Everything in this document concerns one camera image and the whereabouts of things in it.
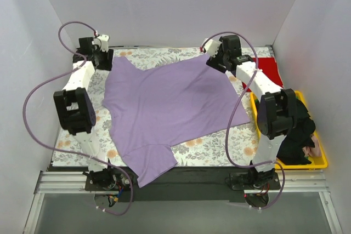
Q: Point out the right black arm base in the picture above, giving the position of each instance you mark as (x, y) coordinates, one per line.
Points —
(250, 179)

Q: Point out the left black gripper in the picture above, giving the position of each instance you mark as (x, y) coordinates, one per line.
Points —
(105, 59)

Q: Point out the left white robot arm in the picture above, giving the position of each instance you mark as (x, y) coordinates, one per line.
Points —
(73, 105)

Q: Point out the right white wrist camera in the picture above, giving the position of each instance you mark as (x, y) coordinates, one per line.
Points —
(210, 47)

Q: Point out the yellow plastic tray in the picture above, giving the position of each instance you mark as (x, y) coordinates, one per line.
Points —
(316, 163)

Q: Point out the lavender t shirt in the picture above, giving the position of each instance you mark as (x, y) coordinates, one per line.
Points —
(153, 110)

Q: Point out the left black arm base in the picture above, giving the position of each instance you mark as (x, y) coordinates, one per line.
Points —
(107, 182)

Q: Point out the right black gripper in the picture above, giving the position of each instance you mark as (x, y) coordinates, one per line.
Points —
(216, 63)

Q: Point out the black clothes pile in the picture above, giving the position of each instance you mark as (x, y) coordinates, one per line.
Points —
(299, 141)

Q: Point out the pink garment in tray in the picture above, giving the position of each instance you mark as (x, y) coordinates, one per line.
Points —
(313, 148)

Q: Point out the folded red t shirt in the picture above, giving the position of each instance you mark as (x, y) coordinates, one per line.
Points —
(270, 69)

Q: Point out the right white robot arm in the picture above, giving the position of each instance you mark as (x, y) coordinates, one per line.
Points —
(230, 43)

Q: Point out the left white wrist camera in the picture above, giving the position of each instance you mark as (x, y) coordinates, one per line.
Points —
(102, 42)

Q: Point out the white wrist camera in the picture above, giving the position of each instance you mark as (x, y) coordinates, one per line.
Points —
(102, 42)
(210, 47)

